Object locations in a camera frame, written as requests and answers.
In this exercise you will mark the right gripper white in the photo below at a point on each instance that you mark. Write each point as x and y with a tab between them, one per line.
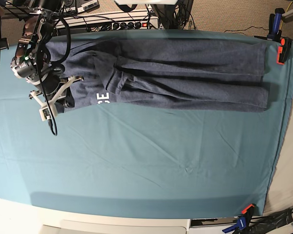
61	95

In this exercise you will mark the blue-grey heathered T-shirt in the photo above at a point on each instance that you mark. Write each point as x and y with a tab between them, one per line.
180	74

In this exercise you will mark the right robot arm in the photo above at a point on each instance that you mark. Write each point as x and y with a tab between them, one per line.
32	60

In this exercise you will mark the teal table cloth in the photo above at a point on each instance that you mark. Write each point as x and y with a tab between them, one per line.
141	162

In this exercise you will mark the blue orange clamp bottom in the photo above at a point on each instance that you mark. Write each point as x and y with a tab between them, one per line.
242	221

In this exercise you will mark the orange black clamp top right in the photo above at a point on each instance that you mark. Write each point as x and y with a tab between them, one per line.
283	50

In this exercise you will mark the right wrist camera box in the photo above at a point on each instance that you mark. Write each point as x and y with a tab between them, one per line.
45	112

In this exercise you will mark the black power strip red switch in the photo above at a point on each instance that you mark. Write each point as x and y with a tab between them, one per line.
130	25

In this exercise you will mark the white overhead camera mount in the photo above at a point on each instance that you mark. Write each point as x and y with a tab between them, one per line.
160	2

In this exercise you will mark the blue black clamp handle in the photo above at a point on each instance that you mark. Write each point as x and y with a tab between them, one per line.
274	33

